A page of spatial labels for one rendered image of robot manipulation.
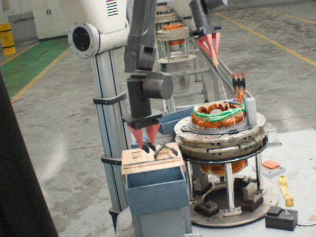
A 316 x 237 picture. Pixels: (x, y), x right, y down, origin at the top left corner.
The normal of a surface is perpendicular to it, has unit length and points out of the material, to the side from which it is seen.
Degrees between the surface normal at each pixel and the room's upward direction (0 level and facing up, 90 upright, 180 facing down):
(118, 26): 90
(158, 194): 90
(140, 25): 66
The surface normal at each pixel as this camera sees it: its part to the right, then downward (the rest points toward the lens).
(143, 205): 0.11, 0.27
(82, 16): -0.48, 0.60
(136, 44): -0.51, 0.04
